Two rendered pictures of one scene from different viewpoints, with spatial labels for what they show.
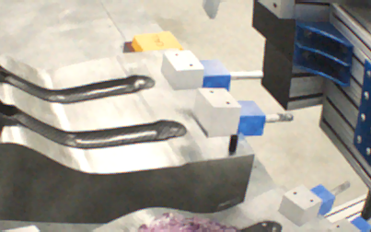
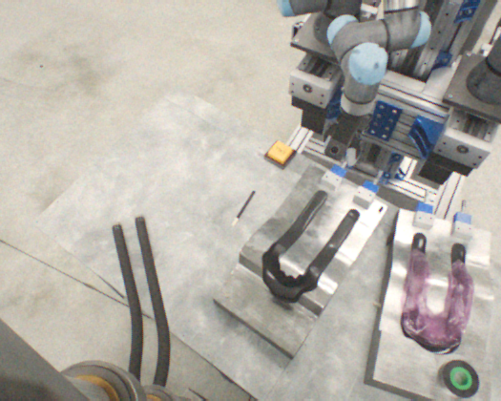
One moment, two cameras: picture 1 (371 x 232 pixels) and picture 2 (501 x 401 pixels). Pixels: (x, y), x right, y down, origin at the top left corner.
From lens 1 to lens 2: 1.02 m
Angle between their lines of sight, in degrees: 36
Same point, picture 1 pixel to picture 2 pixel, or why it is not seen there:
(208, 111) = (365, 202)
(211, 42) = (155, 37)
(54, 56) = (236, 180)
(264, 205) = (405, 224)
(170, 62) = (329, 182)
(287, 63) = (322, 119)
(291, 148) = (230, 77)
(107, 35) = (244, 150)
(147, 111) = (338, 210)
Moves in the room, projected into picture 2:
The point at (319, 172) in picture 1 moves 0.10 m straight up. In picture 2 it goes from (255, 83) to (254, 71)
